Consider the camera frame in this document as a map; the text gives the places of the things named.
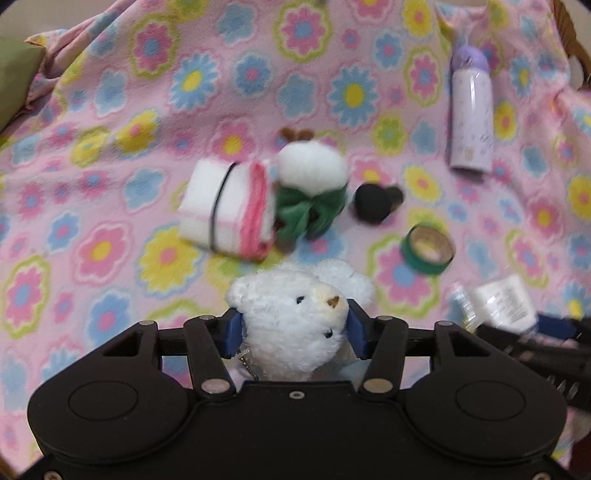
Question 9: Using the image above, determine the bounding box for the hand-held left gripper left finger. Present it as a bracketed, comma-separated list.
[99, 308, 245, 398]

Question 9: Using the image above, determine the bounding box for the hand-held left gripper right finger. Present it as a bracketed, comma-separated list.
[346, 299, 492, 398]

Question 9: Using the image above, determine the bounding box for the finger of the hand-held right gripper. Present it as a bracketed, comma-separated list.
[475, 323, 591, 372]
[538, 315, 591, 344]

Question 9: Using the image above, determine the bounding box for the white plastic packet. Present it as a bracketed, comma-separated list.
[450, 273, 540, 334]

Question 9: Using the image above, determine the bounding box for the white teddy bear plush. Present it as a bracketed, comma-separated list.
[225, 259, 377, 384]

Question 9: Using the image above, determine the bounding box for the green tape roll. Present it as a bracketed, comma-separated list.
[401, 222, 457, 276]

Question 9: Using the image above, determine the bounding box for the white towel with pink edge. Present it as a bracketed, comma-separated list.
[178, 157, 278, 264]

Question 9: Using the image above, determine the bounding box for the small black pompom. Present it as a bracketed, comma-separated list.
[353, 183, 406, 224]

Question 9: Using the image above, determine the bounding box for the white and green plush toy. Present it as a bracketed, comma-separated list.
[274, 128, 349, 241]

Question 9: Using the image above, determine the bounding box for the pink floral fleece blanket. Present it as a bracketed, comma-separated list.
[0, 0, 591, 467]

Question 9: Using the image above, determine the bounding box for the purple and white bottle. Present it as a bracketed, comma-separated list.
[447, 44, 496, 174]

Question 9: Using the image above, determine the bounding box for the brown wicker fan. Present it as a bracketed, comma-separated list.
[551, 0, 591, 93]

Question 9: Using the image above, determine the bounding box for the green printed cushion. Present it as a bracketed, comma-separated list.
[0, 36, 47, 132]

